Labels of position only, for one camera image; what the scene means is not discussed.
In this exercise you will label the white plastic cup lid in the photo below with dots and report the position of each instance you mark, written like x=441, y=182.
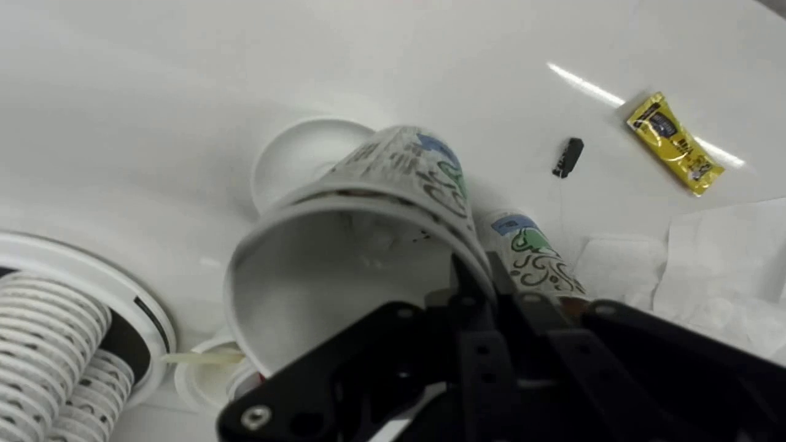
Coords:
x=295, y=162

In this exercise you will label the tall patterned paper cup stack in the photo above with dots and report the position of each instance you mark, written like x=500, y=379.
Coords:
x=39, y=352

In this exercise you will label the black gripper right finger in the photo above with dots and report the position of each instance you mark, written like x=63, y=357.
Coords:
x=640, y=378

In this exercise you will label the short patterned paper cup stack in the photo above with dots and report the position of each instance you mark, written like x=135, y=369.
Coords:
x=97, y=402

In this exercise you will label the yellow condiment packet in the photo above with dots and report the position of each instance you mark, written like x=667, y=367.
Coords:
x=673, y=141

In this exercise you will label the small black clip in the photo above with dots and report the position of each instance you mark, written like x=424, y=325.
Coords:
x=569, y=155

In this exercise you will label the crumpled white paper napkin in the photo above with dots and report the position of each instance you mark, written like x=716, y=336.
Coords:
x=703, y=261

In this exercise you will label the patterned paper cup with coffee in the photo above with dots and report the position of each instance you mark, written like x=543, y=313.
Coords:
x=536, y=258

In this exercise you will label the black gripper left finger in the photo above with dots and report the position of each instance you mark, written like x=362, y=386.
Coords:
x=385, y=378

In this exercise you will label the white bowl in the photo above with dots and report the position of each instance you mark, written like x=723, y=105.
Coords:
x=209, y=378

